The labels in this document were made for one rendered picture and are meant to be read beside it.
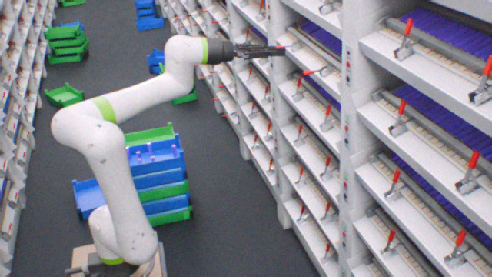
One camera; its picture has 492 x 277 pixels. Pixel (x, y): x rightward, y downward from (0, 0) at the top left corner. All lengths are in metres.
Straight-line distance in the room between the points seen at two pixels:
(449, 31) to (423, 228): 0.48
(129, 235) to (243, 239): 0.95
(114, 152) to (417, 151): 0.81
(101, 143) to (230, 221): 1.29
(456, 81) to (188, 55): 0.93
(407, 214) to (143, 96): 0.91
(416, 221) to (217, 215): 1.48
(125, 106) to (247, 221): 1.15
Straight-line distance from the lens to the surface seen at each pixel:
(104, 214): 1.82
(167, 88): 1.77
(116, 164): 1.50
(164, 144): 2.65
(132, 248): 1.68
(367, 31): 1.39
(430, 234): 1.33
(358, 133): 1.51
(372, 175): 1.52
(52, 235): 2.82
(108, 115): 1.64
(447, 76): 1.14
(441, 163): 1.22
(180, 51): 1.74
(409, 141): 1.30
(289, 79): 2.12
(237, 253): 2.43
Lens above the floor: 1.61
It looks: 29 degrees down
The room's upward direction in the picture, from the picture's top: 5 degrees counter-clockwise
